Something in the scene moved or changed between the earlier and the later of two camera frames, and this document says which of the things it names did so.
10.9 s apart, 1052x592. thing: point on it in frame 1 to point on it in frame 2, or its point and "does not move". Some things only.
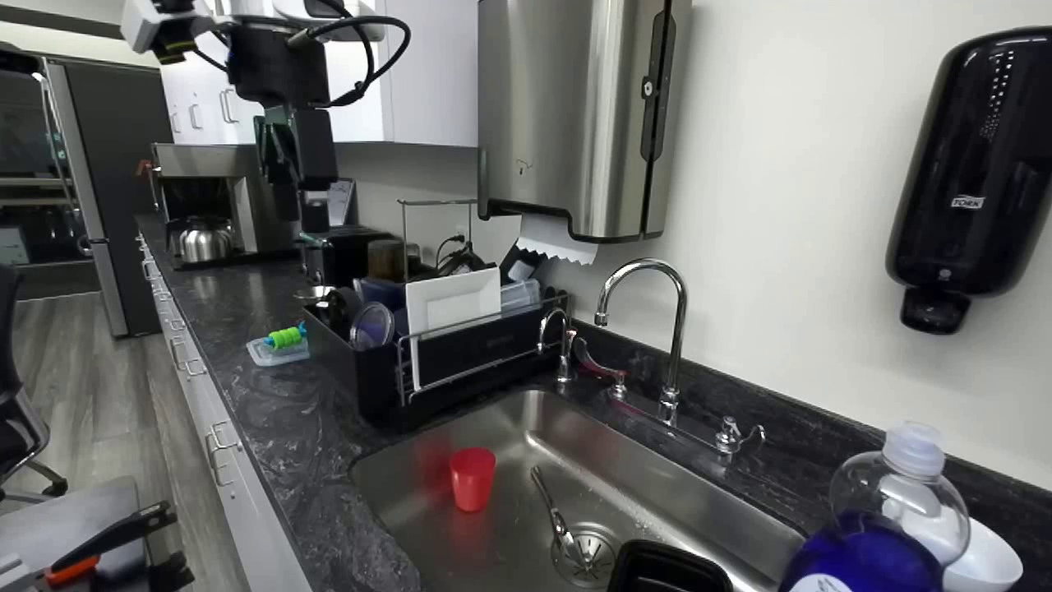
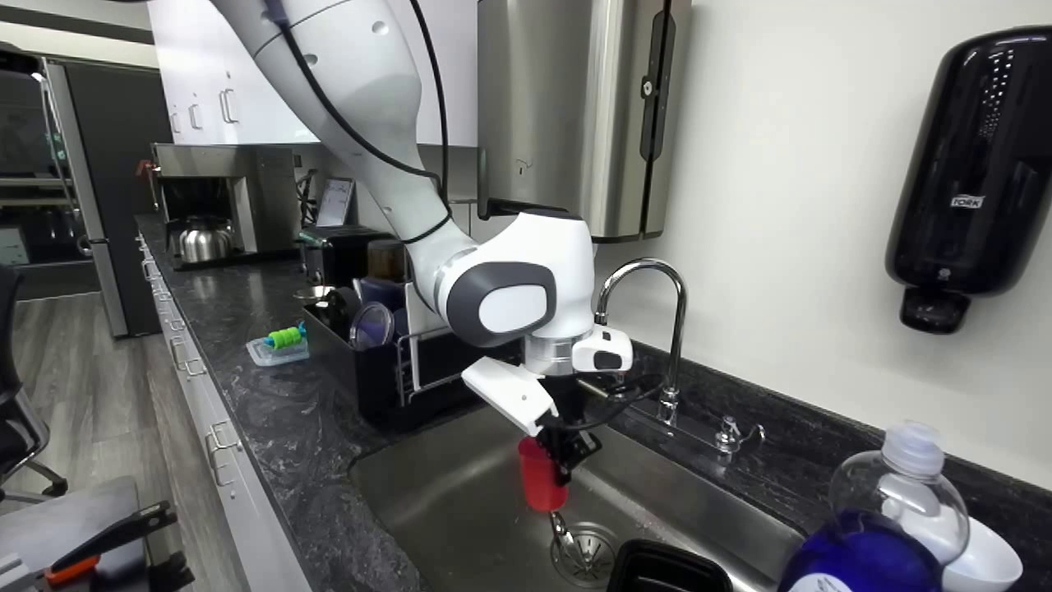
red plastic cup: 470,473 to 544,480
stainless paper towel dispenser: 578,109 does not move
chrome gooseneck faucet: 671,408 does not move
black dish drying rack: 417,332 does not move
